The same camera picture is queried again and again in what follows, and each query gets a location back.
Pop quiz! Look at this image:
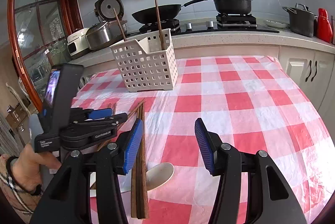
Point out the white plate with food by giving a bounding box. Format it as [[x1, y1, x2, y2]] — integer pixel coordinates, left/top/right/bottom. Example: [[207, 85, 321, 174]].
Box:
[[263, 19, 288, 29]]

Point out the steel rice cooker open lid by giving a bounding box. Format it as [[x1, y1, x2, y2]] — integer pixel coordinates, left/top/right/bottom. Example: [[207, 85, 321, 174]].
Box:
[[85, 0, 128, 51]]

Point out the wooden framed glass door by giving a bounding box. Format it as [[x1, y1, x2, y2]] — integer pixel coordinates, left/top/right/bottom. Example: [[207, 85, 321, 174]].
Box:
[[7, 0, 85, 111]]

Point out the person's left hand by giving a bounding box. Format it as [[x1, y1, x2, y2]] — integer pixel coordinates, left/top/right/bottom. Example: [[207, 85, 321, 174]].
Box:
[[12, 144, 61, 192]]

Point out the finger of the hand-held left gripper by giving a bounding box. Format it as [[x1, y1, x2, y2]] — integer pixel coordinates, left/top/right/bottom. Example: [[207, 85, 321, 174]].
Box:
[[70, 108, 113, 122], [68, 113, 129, 133]]

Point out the red thermos jug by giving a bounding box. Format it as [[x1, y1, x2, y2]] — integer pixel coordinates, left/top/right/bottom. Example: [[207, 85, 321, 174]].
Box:
[[317, 8, 333, 43]]

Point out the white small cooker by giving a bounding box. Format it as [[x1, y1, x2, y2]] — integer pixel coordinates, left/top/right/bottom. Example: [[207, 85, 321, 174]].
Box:
[[67, 28, 91, 60]]

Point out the red white checkered tablecloth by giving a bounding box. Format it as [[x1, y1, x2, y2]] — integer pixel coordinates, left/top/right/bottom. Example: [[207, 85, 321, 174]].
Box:
[[71, 55, 335, 224]]

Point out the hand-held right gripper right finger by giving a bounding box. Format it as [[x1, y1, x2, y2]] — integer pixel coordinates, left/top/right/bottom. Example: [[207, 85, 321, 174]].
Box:
[[194, 118, 308, 224]]

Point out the black wok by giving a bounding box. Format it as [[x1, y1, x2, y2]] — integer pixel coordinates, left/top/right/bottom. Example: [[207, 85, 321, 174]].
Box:
[[131, 0, 209, 24]]

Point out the grey lidded stockpot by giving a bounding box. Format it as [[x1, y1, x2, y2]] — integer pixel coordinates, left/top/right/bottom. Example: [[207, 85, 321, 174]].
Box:
[[282, 4, 318, 38]]

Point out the white perforated utensil basket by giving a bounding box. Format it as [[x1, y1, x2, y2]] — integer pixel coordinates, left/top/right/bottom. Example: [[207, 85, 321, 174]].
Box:
[[110, 28, 179, 93]]

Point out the black glass gas stove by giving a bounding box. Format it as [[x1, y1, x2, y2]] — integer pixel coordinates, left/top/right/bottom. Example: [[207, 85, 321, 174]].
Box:
[[128, 13, 280, 36]]

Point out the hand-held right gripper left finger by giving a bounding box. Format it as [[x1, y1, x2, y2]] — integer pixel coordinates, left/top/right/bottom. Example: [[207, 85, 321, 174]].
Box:
[[30, 119, 144, 224]]

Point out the black lidded cooking pot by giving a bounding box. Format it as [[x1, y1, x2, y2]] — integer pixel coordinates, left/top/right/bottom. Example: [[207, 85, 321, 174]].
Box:
[[208, 0, 254, 15]]

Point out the white ceramic spoon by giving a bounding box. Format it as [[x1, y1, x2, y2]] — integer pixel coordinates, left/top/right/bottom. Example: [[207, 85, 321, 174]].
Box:
[[90, 162, 175, 197]]

